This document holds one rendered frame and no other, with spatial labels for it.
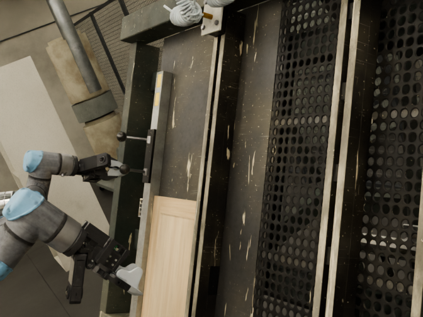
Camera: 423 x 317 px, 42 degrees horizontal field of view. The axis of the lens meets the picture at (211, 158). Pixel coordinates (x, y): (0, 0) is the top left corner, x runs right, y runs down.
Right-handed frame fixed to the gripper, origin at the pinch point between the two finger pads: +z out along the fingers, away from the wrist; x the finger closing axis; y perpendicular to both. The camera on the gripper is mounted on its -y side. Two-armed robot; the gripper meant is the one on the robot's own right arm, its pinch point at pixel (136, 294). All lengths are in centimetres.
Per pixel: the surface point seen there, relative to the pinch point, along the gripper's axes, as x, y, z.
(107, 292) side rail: 90, -11, 33
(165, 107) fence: 72, 58, 1
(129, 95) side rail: 97, 58, -7
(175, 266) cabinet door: 48, 12, 29
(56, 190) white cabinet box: 423, 16, 69
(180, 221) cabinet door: 49, 25, 22
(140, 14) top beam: 86, 83, -25
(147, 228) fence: 69, 18, 22
